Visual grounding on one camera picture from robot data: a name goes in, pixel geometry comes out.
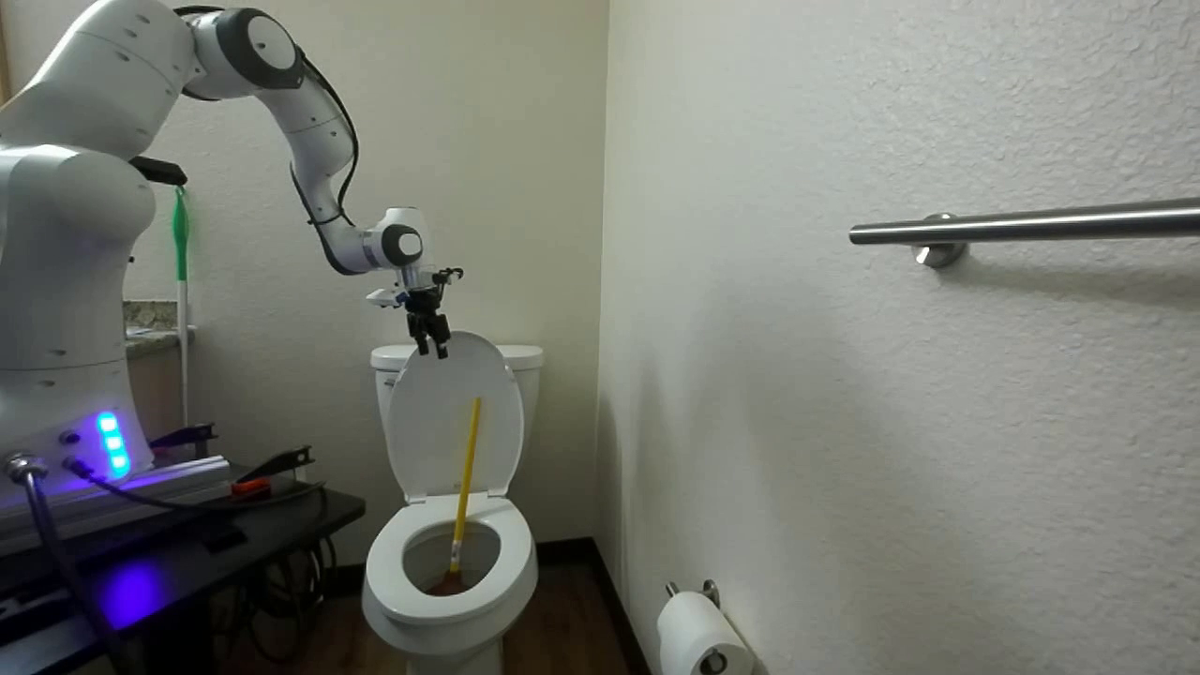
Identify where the aluminium mounting rail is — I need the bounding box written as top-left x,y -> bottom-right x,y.
0,451 -> 237,534

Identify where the black robot table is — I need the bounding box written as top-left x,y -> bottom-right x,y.
0,475 -> 372,675

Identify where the black flat bar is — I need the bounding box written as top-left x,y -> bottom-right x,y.
128,153 -> 192,193

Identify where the black orange bar clamp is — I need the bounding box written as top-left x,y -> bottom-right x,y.
145,420 -> 222,459
227,444 -> 320,506

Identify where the cable with metal connector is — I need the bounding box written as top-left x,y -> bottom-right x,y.
5,454 -> 125,655

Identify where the white toilet paper roll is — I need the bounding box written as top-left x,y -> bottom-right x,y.
652,588 -> 758,675

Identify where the white toilet lid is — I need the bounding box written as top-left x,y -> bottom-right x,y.
381,326 -> 527,506

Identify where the white round plate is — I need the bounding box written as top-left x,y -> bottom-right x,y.
358,493 -> 543,629

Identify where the steel wall grab bar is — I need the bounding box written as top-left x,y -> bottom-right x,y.
848,196 -> 1200,271

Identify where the cable bundle under table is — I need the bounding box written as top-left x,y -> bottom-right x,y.
206,545 -> 345,644

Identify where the white toilet bowl and tank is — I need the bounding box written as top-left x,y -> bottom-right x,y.
358,343 -> 547,675

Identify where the granite countertop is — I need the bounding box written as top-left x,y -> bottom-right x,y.
118,298 -> 196,363

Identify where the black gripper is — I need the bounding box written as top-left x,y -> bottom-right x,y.
402,280 -> 457,363

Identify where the black cable purple connector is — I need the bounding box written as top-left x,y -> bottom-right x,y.
58,454 -> 255,521

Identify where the green handled white pole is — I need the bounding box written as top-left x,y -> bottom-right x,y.
168,185 -> 200,430

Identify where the yellow toilet brush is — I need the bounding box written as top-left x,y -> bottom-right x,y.
415,395 -> 488,599

